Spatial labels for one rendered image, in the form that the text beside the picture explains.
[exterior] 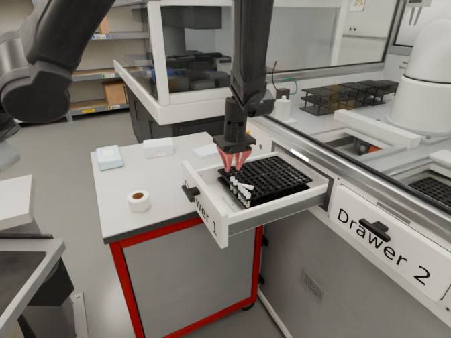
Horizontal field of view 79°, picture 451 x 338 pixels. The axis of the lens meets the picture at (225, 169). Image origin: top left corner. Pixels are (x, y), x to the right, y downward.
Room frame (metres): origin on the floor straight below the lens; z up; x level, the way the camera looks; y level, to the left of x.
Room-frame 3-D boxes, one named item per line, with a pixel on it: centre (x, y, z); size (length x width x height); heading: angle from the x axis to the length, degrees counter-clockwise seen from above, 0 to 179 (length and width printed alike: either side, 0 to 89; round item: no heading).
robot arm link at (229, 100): (0.67, -0.03, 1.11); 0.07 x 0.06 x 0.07; 121
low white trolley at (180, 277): (0.99, 0.23, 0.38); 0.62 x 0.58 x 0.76; 26
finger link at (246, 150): (0.67, -0.02, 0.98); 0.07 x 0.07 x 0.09; 26
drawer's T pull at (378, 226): (0.46, -0.34, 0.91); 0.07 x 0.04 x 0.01; 26
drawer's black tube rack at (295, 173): (0.70, -0.11, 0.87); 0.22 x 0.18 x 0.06; 116
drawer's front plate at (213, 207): (0.61, 0.07, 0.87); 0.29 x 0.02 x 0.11; 26
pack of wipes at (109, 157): (1.05, 0.50, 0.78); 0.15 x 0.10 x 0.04; 25
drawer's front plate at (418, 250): (0.47, -0.36, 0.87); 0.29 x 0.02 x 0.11; 26
